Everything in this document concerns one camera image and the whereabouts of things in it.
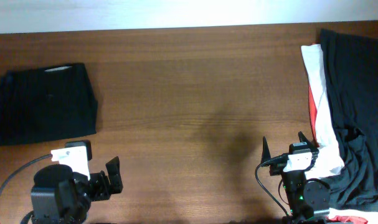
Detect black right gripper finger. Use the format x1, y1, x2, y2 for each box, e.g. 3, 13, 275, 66
261, 136, 271, 164
298, 131, 316, 148

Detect black shorts with white stripe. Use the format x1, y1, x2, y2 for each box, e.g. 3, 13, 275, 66
0, 63, 98, 146

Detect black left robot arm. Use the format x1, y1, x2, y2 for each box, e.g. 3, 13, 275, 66
31, 157, 123, 224

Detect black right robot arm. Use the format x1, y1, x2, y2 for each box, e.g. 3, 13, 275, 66
255, 132, 330, 223

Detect white and red garment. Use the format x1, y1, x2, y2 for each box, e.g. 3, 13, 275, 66
301, 44, 378, 223

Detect black garment far right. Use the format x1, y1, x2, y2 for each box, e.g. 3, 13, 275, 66
320, 29, 378, 212

